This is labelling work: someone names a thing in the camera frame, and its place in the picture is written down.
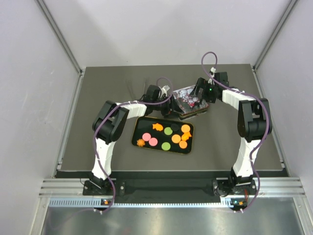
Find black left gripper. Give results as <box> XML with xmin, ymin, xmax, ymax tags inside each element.
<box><xmin>152</xmin><ymin>94</ymin><xmax>184</xmax><ymax>118</ymax></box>

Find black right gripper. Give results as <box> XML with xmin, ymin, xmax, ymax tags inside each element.
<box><xmin>190</xmin><ymin>78</ymin><xmax>218</xmax><ymax>103</ymax></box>

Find gold tin lid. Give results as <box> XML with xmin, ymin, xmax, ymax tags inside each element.
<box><xmin>173</xmin><ymin>85</ymin><xmax>209</xmax><ymax>114</ymax></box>

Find dark square cookie tin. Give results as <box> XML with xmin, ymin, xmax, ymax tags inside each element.
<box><xmin>179</xmin><ymin>108</ymin><xmax>208</xmax><ymax>120</ymax></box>

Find metal serving tongs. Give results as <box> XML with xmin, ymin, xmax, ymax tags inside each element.
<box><xmin>125</xmin><ymin>77</ymin><xmax>149</xmax><ymax>100</ymax></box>

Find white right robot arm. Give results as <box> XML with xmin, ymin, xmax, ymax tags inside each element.
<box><xmin>192</xmin><ymin>68</ymin><xmax>272</xmax><ymax>194</ymax></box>

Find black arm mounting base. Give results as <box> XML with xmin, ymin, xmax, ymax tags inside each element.
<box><xmin>83</xmin><ymin>178</ymin><xmax>257</xmax><ymax>198</ymax></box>

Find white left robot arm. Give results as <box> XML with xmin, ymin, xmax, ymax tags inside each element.
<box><xmin>89</xmin><ymin>84</ymin><xmax>173</xmax><ymax>195</ymax></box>

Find black round cookie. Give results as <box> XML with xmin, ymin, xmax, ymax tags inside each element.
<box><xmin>171</xmin><ymin>124</ymin><xmax>179</xmax><ymax>131</ymax></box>

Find green round cookie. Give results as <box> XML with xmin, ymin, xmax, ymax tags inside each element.
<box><xmin>164</xmin><ymin>127</ymin><xmax>173</xmax><ymax>136</ymax></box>
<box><xmin>161</xmin><ymin>142</ymin><xmax>171</xmax><ymax>151</ymax></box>

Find round orange cookie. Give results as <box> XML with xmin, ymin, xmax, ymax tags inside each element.
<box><xmin>181</xmin><ymin>124</ymin><xmax>191</xmax><ymax>133</ymax></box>
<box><xmin>179</xmin><ymin>141</ymin><xmax>188</xmax><ymax>149</ymax></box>
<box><xmin>171</xmin><ymin>134</ymin><xmax>181</xmax><ymax>143</ymax></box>

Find black rectangular cookie tray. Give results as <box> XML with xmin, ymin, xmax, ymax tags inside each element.
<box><xmin>132</xmin><ymin>117</ymin><xmax>194</xmax><ymax>154</ymax></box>

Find pink round cookie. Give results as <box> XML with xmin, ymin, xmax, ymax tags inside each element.
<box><xmin>149</xmin><ymin>138</ymin><xmax>158</xmax><ymax>146</ymax></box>
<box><xmin>142</xmin><ymin>133</ymin><xmax>151</xmax><ymax>141</ymax></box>

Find orange star flower cookie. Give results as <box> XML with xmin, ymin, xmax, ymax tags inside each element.
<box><xmin>136</xmin><ymin>139</ymin><xmax>145</xmax><ymax>147</ymax></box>

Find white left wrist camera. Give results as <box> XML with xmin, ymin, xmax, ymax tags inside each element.
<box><xmin>159</xmin><ymin>85</ymin><xmax>170</xmax><ymax>98</ymax></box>

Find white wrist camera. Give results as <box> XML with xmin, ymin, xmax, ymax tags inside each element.
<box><xmin>209</xmin><ymin>67</ymin><xmax>216</xmax><ymax>78</ymax></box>
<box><xmin>159</xmin><ymin>85</ymin><xmax>170</xmax><ymax>98</ymax></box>

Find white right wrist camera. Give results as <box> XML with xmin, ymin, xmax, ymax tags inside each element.
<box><xmin>209</xmin><ymin>67</ymin><xmax>216</xmax><ymax>78</ymax></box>

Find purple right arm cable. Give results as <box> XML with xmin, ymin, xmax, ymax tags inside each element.
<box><xmin>201</xmin><ymin>51</ymin><xmax>271</xmax><ymax>213</ymax></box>

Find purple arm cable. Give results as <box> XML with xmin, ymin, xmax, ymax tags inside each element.
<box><xmin>201</xmin><ymin>51</ymin><xmax>271</xmax><ymax>213</ymax></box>
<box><xmin>92</xmin><ymin>77</ymin><xmax>174</xmax><ymax>213</ymax></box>

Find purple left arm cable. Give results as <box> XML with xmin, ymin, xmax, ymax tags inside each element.
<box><xmin>92</xmin><ymin>77</ymin><xmax>174</xmax><ymax>213</ymax></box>

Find right aluminium frame post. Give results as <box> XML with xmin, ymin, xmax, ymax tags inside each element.
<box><xmin>252</xmin><ymin>0</ymin><xmax>298</xmax><ymax>73</ymax></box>

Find aluminium frame post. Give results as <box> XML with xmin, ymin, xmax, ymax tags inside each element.
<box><xmin>252</xmin><ymin>0</ymin><xmax>298</xmax><ymax>73</ymax></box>
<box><xmin>35</xmin><ymin>0</ymin><xmax>83</xmax><ymax>75</ymax></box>

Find grey slotted cable duct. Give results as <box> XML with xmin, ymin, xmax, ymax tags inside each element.
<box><xmin>48</xmin><ymin>198</ymin><xmax>244</xmax><ymax>209</ymax></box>

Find left aluminium frame post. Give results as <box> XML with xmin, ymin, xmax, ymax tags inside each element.
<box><xmin>35</xmin><ymin>0</ymin><xmax>83</xmax><ymax>75</ymax></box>

